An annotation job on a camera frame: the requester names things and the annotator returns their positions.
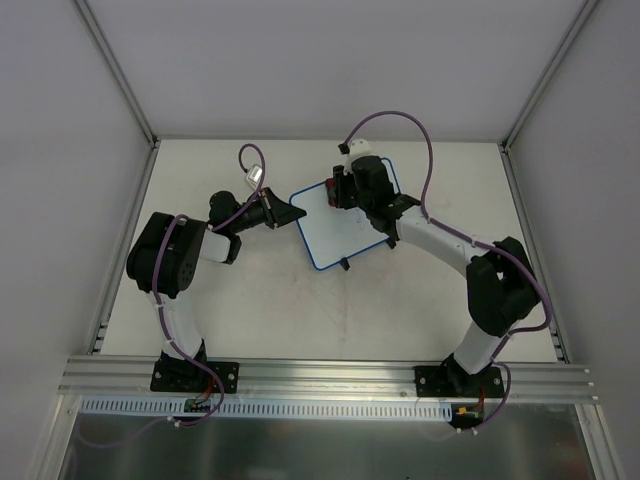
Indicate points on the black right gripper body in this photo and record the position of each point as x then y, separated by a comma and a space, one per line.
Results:
341, 186

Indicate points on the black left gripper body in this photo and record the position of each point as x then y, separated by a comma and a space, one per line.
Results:
270, 208

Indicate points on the red black whiteboard eraser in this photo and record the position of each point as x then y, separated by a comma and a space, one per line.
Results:
331, 191

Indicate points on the blue framed whiteboard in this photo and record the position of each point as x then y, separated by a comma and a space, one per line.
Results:
330, 234

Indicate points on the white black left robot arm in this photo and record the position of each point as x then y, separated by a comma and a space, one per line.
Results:
165, 256

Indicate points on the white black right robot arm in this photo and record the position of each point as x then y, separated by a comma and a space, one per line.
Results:
501, 288

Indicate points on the black whiteboard stand foot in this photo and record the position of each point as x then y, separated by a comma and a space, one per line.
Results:
344, 263
391, 242

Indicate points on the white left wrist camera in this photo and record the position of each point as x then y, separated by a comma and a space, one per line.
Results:
254, 175

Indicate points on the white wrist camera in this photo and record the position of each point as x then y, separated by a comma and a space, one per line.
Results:
254, 175
354, 150

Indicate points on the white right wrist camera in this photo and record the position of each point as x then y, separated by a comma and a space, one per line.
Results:
354, 150

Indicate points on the aluminium left side rail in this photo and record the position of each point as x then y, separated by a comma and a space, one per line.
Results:
117, 266

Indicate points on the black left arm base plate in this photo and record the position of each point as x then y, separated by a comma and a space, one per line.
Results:
171, 375

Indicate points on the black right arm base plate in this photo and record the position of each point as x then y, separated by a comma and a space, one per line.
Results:
445, 381

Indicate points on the aluminium frame rail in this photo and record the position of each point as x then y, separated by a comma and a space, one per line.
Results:
554, 383

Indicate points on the aluminium right side rail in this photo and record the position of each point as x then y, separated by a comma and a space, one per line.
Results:
533, 250

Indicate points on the white slotted cable duct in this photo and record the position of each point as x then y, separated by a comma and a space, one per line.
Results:
270, 408

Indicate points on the aluminium left corner post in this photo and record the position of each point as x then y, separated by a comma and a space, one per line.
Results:
98, 36

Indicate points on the aluminium corner post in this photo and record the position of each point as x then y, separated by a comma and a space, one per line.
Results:
98, 36
550, 69

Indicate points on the aluminium right corner post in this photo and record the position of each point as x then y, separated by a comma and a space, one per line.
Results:
550, 69

